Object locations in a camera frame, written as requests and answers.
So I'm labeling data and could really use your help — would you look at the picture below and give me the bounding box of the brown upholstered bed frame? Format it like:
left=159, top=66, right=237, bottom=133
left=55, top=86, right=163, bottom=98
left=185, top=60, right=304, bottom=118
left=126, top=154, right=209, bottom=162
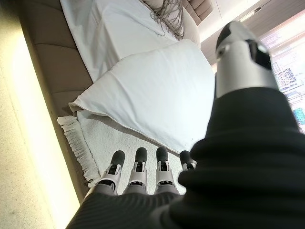
left=19, top=0, right=96, bottom=191

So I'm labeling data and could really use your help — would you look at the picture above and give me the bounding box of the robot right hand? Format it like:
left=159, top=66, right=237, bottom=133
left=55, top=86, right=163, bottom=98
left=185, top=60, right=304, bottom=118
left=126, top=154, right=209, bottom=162
left=69, top=21, right=305, bottom=229

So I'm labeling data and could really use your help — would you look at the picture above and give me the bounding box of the cream fringed throw blanket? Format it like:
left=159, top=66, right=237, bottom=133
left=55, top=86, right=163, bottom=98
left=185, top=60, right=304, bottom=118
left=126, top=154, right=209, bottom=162
left=57, top=111, right=193, bottom=191

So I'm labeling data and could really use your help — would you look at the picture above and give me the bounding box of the macrame fringed cushion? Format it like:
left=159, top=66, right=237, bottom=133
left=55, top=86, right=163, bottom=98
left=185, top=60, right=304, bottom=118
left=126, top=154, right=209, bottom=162
left=150, top=0, right=188, bottom=40

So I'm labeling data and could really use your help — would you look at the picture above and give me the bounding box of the brown tufted headboard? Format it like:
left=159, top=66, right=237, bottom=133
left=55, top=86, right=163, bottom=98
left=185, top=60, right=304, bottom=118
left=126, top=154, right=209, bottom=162
left=183, top=0, right=216, bottom=21

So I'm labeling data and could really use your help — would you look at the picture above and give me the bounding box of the white fitted bed sheet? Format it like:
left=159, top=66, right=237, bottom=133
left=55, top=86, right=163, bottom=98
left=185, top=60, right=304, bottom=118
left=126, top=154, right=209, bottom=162
left=59, top=0, right=184, bottom=74

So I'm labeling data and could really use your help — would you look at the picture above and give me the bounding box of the large beige pillow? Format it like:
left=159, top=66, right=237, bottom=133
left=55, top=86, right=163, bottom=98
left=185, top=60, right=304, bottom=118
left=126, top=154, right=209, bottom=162
left=182, top=13, right=201, bottom=45

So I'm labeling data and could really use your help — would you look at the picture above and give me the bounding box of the white duvet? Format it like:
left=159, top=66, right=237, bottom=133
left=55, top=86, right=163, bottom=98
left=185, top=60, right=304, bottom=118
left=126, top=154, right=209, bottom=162
left=68, top=39, right=217, bottom=155

